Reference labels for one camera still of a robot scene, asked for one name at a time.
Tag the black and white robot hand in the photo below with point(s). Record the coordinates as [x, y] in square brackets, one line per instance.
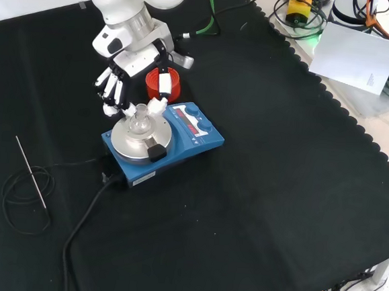
[137, 61]

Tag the clear round-bottom flask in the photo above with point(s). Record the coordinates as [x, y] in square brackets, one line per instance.
[139, 124]

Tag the blue heater with steel plate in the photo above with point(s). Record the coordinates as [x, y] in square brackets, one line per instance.
[181, 144]

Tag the grey tape strip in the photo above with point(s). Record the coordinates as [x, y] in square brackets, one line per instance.
[82, 5]

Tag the thin steel probe rod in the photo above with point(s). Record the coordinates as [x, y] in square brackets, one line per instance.
[30, 170]

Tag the black bench cloth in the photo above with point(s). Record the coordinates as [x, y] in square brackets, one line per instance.
[245, 190]

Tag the yellow stop button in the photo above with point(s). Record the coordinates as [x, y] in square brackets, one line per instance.
[297, 10]

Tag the pale board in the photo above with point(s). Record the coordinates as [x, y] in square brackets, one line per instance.
[353, 57]

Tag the white table leg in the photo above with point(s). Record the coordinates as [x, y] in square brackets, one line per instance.
[382, 271]

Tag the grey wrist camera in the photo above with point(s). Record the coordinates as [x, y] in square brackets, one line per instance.
[184, 61]

